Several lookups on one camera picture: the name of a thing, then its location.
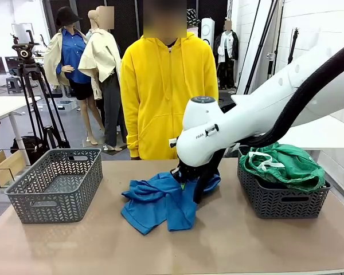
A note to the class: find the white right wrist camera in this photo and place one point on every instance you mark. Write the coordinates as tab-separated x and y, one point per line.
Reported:
173	142

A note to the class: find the grey stool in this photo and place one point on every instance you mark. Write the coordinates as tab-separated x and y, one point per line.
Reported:
13	84

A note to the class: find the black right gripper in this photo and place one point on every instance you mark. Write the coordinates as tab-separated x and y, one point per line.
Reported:
187	173

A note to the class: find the blue t-shirt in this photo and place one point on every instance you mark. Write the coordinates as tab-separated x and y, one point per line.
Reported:
152	206

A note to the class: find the mannequin with blue shirt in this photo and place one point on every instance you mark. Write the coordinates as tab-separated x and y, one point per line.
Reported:
71	57

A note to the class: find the white desk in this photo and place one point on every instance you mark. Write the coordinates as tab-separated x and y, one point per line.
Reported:
5	106

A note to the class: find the black tripod pole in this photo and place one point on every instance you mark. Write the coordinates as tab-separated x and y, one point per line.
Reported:
292	48

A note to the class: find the mannequin with black white jacket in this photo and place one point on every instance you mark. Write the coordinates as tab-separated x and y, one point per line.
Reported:
228	48

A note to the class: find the person in yellow hoodie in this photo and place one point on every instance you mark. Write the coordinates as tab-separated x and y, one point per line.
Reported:
160	86

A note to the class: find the person's right forearm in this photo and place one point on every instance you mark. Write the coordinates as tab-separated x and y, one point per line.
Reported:
133	137

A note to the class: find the mannequin with cream jacket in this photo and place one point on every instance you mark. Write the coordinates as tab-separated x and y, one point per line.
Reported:
103	57

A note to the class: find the black bag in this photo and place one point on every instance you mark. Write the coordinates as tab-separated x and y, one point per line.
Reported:
31	149

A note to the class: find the grey woven plastic basket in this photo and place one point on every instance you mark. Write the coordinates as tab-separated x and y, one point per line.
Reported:
286	203
54	189

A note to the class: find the wooden box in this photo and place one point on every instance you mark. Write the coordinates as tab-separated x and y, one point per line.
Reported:
8	169

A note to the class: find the black light stand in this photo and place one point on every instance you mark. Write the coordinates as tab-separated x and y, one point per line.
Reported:
263	43

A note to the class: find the white tower fan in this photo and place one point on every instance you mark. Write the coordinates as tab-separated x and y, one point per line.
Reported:
207	31

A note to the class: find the black camera tripod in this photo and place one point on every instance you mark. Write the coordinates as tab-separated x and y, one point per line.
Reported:
31	71

